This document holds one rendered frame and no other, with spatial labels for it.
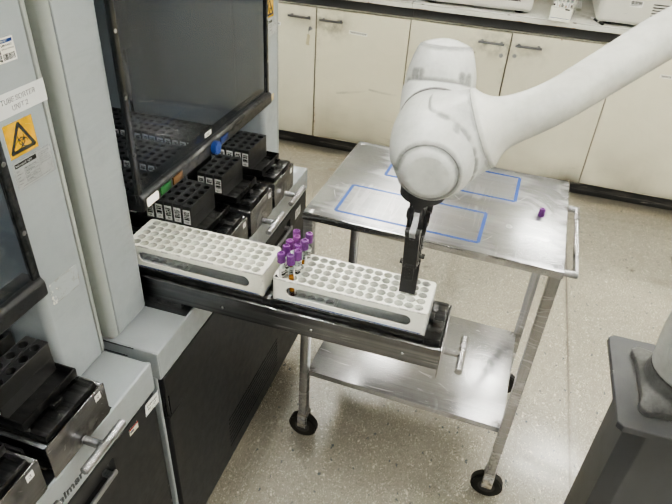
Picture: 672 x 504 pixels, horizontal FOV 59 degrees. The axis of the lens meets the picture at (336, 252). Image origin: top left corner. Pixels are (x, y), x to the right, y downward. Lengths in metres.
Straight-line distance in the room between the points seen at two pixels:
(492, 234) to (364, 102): 2.16
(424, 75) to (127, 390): 0.72
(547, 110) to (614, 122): 2.63
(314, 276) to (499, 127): 0.52
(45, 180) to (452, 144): 0.58
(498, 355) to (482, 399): 0.20
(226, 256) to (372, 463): 0.95
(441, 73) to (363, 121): 2.65
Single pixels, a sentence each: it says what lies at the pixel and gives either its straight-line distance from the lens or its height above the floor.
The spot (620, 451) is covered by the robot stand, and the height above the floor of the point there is 0.57.
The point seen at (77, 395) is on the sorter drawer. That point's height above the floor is 0.82.
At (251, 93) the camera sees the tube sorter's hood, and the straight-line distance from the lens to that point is 1.52.
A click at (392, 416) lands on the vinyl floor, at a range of 2.03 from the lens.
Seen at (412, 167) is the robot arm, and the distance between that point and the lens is 0.70.
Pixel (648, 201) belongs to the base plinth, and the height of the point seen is 0.03.
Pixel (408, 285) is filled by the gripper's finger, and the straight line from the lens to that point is 1.08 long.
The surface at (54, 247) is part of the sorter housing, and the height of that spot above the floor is 1.01.
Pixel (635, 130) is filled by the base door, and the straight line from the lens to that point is 3.41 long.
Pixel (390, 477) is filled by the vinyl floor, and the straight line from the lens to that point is 1.89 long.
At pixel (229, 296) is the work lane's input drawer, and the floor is 0.80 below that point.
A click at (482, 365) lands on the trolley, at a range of 1.85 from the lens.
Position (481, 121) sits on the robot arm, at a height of 1.28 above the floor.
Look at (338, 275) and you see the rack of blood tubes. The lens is 1.13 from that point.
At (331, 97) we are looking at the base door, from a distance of 3.51.
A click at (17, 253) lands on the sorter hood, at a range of 0.93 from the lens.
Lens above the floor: 1.54
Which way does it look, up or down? 35 degrees down
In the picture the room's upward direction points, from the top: 4 degrees clockwise
